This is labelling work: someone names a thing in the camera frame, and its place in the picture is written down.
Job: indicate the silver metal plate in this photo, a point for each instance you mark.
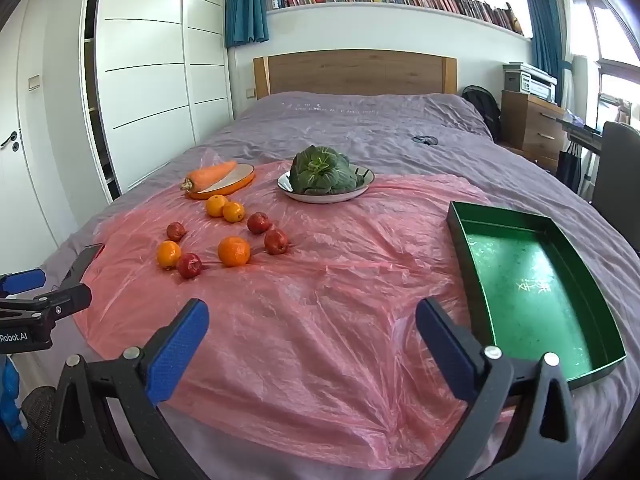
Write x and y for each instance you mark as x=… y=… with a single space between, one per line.
x=325 y=198

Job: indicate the grey printer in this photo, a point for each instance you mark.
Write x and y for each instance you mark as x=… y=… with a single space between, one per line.
x=530 y=80

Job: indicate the dark red-rimmed tray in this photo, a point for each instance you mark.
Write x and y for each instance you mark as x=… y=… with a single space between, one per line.
x=82 y=262

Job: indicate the grey chair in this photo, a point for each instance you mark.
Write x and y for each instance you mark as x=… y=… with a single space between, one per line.
x=617 y=170

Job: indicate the green rectangular tray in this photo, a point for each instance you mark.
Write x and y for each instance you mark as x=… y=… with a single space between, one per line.
x=525 y=280

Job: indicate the round orange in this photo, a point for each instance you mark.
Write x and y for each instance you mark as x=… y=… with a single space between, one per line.
x=233 y=211
x=168 y=253
x=216 y=205
x=234 y=251

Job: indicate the small red apple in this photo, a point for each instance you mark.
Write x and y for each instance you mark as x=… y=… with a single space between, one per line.
x=189 y=265
x=175 y=231
x=276 y=241
x=258 y=222

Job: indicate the person's left hand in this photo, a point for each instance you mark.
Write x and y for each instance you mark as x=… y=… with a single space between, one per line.
x=9 y=400

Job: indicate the wooden dresser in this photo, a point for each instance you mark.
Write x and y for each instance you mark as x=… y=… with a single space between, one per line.
x=532 y=125

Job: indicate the side window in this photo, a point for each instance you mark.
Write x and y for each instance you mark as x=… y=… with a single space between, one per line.
x=612 y=25

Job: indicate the orange enamel plate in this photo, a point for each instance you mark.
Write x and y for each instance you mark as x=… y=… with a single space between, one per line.
x=235 y=185

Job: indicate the teal curtain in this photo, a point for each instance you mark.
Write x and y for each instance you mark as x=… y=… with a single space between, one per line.
x=245 y=5
x=545 y=35

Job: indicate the cluttered desk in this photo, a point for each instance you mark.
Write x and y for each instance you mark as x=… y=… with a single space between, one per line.
x=582 y=132

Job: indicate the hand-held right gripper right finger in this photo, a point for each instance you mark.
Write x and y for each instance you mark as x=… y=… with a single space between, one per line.
x=445 y=350

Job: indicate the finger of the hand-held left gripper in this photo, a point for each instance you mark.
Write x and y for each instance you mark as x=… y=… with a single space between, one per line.
x=22 y=280
x=65 y=297

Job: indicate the white wardrobe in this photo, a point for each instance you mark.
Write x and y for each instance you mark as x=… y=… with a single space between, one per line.
x=145 y=85

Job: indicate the white door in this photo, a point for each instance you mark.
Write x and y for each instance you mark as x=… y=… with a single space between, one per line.
x=30 y=185

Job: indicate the green bok choy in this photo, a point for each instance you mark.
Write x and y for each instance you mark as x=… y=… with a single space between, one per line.
x=322 y=172

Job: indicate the pink plastic sheet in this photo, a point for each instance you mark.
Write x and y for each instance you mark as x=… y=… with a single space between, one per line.
x=325 y=285

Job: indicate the wooden headboard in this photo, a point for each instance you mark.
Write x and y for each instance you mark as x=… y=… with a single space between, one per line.
x=350 y=72

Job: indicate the small black object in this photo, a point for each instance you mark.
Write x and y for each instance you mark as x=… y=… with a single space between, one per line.
x=425 y=139

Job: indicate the black backpack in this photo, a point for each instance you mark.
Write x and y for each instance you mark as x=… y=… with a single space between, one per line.
x=482 y=105

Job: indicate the wall light switch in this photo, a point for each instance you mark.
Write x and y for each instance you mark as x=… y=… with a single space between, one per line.
x=34 y=81

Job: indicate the large carrot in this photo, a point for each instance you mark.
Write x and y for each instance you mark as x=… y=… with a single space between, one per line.
x=210 y=175

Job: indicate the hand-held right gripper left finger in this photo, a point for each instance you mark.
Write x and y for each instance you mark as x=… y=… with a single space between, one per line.
x=180 y=350

